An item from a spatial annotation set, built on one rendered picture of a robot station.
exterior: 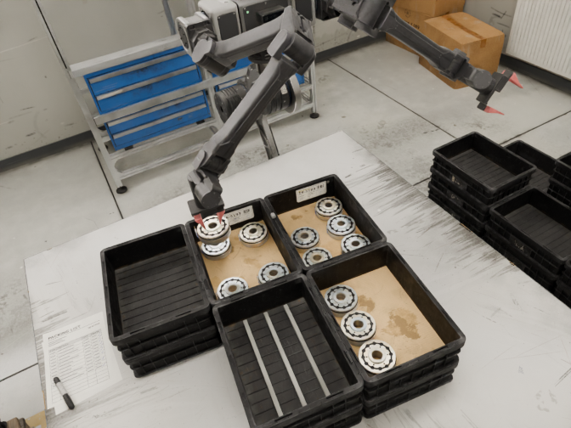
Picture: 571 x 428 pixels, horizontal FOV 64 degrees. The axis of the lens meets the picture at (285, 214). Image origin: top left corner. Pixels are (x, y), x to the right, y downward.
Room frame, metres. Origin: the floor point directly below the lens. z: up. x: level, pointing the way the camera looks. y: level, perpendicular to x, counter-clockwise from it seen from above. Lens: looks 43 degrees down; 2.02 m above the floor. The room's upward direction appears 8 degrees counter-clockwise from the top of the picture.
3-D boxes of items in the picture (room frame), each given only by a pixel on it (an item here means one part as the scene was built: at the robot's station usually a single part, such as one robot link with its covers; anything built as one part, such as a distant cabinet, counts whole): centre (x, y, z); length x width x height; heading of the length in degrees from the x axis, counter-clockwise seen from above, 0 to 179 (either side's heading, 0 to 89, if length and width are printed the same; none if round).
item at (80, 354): (0.86, 0.76, 0.70); 0.33 x 0.23 x 0.01; 23
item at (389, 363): (0.63, -0.20, 0.86); 0.10 x 0.10 x 0.01
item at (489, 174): (1.74, -1.01, 0.37); 0.40 x 0.30 x 0.45; 23
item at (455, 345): (0.75, -0.23, 0.92); 0.40 x 0.30 x 0.02; 16
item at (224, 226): (1.04, 0.23, 1.04); 0.10 x 0.10 x 0.01
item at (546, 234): (1.38, -1.17, 0.31); 0.40 x 0.30 x 0.34; 23
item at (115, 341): (0.97, 0.46, 0.92); 0.40 x 0.30 x 0.02; 16
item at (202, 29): (1.47, 0.18, 1.45); 0.09 x 0.08 x 0.12; 113
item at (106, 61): (3.03, 0.42, 0.91); 1.70 x 0.10 x 0.05; 113
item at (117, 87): (2.85, 0.77, 0.60); 0.72 x 0.03 x 0.56; 113
